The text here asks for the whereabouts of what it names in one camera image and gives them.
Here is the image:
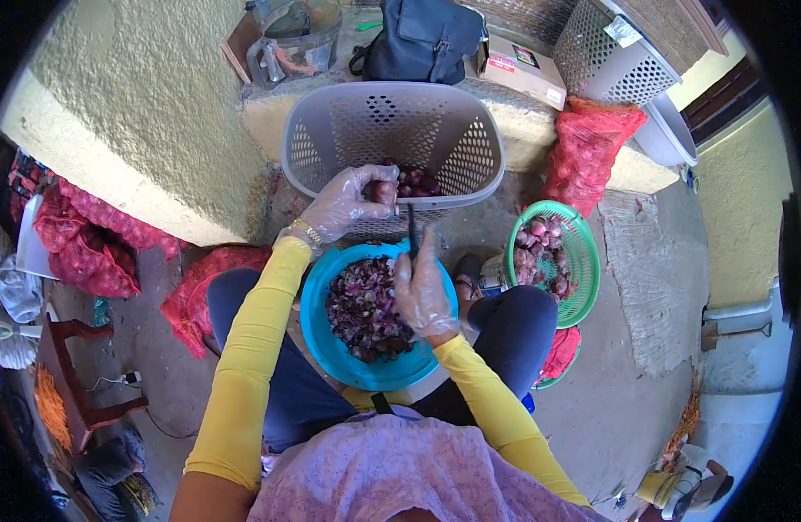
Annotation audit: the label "person's left hand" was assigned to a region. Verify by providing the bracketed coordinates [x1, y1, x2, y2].
[279, 163, 401, 247]

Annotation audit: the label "person's right hand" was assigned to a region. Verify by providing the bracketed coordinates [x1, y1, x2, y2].
[392, 227, 461, 340]

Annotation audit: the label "person's left fingers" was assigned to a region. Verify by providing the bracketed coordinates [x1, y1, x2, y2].
[345, 163, 401, 197]

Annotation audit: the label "person's right fingers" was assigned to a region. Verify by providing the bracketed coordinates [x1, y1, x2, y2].
[393, 227, 442, 291]

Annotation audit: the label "purple shallot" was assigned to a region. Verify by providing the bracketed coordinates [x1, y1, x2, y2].
[364, 180, 399, 208]

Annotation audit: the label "heap of unpeeled shallots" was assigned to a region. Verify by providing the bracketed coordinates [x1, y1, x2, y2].
[381, 157, 444, 200]

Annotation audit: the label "grey perforated plastic basket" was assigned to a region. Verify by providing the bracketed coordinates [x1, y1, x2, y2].
[281, 81, 506, 244]

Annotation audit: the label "pile of purple shallot peels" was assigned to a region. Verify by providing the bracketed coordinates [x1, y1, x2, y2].
[325, 256, 417, 364]

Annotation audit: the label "tin can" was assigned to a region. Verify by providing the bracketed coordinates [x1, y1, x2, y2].
[477, 253, 513, 299]

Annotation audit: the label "person's legs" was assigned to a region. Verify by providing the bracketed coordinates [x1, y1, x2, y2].
[204, 253, 559, 452]

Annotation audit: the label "teal plastic bowl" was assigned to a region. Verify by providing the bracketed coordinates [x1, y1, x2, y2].
[300, 239, 460, 393]

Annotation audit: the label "heap of peeled shallots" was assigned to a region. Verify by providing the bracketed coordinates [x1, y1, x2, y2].
[513, 215, 577, 302]

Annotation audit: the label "black backpack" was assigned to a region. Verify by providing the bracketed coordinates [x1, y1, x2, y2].
[348, 0, 487, 87]

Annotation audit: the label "green plastic basket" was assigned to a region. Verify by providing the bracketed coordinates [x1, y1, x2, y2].
[503, 200, 602, 330]

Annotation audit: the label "red mesh sack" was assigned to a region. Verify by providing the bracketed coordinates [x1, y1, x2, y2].
[34, 177, 187, 300]
[159, 246, 272, 361]
[541, 97, 649, 220]
[536, 326, 583, 390]

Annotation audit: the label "cardboard box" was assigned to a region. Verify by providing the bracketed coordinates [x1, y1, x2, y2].
[473, 33, 569, 112]

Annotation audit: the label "person's body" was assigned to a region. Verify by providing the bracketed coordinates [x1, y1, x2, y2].
[168, 405, 611, 522]

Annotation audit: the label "grey woven sack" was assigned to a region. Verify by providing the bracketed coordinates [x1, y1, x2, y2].
[597, 189, 709, 381]

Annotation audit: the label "white perforated plastic basket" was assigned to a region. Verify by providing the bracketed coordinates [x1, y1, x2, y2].
[552, 0, 683, 107]

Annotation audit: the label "white plastic basin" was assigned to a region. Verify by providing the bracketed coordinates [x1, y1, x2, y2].
[633, 91, 699, 168]

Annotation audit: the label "pair of sandals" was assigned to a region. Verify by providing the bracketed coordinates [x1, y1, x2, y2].
[635, 444, 735, 522]

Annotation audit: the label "brown wooden chair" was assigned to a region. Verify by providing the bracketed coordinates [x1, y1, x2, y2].
[37, 316, 151, 452]

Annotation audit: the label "white plastic bags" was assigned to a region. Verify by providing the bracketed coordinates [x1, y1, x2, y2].
[0, 217, 45, 325]

